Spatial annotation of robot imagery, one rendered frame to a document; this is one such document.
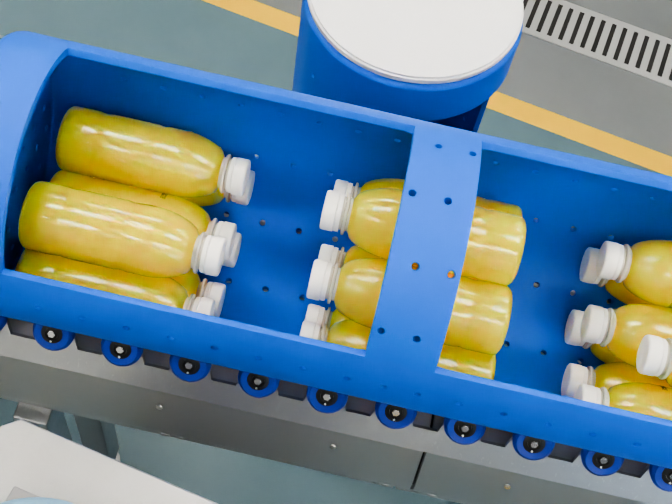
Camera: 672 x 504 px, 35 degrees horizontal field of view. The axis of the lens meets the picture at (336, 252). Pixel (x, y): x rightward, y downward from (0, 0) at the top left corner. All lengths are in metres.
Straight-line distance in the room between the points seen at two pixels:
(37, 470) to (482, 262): 0.44
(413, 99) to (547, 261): 0.26
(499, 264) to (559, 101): 1.73
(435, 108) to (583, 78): 1.48
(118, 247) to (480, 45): 0.55
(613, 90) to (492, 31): 1.45
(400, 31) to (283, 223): 0.29
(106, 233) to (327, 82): 0.44
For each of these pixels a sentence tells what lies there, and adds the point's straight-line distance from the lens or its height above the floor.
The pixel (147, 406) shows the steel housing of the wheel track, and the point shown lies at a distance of 1.22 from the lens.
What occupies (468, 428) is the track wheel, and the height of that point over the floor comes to 0.97.
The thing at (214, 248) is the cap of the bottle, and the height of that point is 1.13.
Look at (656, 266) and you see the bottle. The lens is 1.10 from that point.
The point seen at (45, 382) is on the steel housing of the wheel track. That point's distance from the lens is 1.24.
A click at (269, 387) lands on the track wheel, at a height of 0.96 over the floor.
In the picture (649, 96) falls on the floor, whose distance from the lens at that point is 2.81.
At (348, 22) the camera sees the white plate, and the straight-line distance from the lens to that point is 1.32.
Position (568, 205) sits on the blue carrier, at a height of 1.07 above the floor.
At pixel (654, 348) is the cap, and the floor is 1.13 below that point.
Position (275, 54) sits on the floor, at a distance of 2.65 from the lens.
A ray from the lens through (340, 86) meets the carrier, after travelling 1.33.
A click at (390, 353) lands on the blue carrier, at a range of 0.95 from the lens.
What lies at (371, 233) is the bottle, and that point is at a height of 1.16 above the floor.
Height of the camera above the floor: 2.00
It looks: 59 degrees down
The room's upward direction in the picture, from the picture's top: 12 degrees clockwise
